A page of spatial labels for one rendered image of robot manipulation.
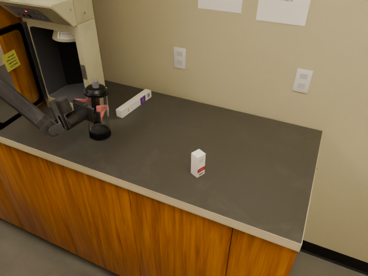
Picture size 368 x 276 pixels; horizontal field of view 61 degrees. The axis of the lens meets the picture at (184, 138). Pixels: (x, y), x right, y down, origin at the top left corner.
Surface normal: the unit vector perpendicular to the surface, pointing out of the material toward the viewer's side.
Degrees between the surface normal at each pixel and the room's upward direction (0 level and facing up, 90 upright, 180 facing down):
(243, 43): 90
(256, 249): 90
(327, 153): 90
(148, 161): 0
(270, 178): 0
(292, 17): 90
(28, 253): 0
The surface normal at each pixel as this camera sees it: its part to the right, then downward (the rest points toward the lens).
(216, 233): -0.42, 0.54
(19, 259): 0.00, -0.81
